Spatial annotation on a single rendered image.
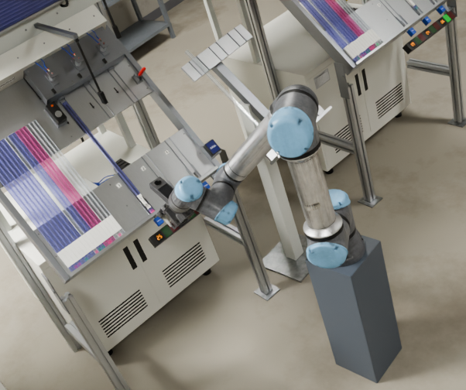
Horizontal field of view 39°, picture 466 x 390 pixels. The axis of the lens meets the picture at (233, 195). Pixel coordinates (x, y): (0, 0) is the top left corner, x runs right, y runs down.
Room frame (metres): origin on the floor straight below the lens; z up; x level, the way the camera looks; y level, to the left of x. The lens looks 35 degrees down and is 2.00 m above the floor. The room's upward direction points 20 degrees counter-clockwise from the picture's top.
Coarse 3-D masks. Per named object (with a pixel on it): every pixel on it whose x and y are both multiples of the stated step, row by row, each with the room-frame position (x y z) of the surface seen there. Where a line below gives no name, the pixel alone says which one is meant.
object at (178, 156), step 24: (168, 144) 2.10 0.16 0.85; (192, 144) 2.11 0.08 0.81; (144, 168) 2.02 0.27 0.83; (168, 168) 2.03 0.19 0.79; (192, 168) 2.03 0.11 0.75; (96, 192) 1.94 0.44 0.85; (120, 192) 1.95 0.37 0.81; (144, 192) 1.95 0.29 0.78; (120, 216) 1.88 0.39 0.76; (144, 216) 1.89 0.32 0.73
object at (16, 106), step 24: (120, 72) 2.31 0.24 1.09; (0, 96) 2.19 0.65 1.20; (24, 96) 2.20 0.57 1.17; (72, 96) 2.22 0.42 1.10; (96, 96) 2.22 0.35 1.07; (120, 96) 2.23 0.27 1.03; (144, 96) 2.24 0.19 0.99; (0, 120) 2.12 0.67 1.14; (24, 120) 2.13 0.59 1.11; (48, 120) 2.14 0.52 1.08; (72, 120) 2.14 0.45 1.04; (96, 120) 2.15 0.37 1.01
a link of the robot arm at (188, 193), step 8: (192, 176) 1.59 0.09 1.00; (176, 184) 1.60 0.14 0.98; (184, 184) 1.57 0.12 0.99; (192, 184) 1.58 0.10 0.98; (200, 184) 1.58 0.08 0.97; (176, 192) 1.58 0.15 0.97; (184, 192) 1.56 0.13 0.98; (192, 192) 1.56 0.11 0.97; (200, 192) 1.56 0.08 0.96; (176, 200) 1.59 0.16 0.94; (184, 200) 1.56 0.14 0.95; (192, 200) 1.55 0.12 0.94; (200, 200) 1.56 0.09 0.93; (184, 208) 1.61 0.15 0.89; (192, 208) 1.57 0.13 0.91
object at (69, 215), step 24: (0, 144) 2.05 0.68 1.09; (24, 144) 2.05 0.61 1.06; (48, 144) 2.06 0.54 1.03; (0, 168) 1.98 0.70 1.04; (24, 168) 1.99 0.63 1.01; (48, 168) 1.99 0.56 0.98; (72, 168) 2.00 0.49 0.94; (24, 192) 1.92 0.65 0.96; (48, 192) 1.92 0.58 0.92; (72, 192) 1.93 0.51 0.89; (48, 216) 1.86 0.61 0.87; (72, 216) 1.86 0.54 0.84; (96, 216) 1.87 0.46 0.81; (48, 240) 1.80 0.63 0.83; (72, 240) 1.80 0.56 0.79; (96, 240) 1.80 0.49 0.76; (72, 264) 1.74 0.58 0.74
